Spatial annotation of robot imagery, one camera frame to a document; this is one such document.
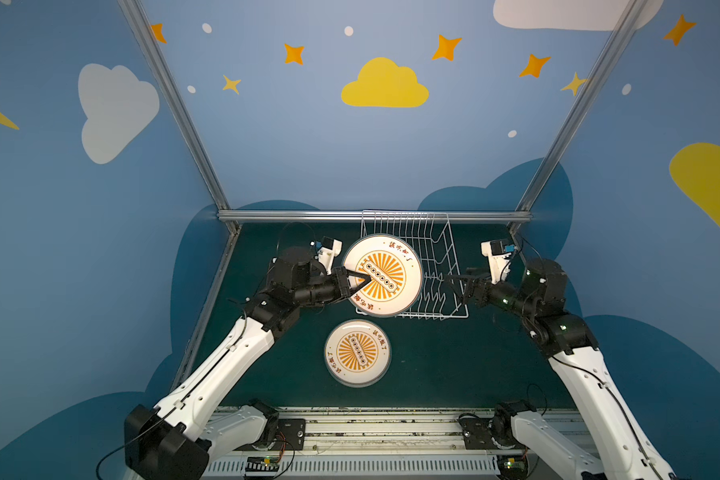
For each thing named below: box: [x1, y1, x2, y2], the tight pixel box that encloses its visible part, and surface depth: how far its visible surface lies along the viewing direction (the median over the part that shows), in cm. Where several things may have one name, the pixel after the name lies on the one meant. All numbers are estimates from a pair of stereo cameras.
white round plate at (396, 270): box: [343, 233, 425, 318], surface depth 70 cm
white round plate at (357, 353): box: [324, 319, 392, 388], surface depth 88 cm
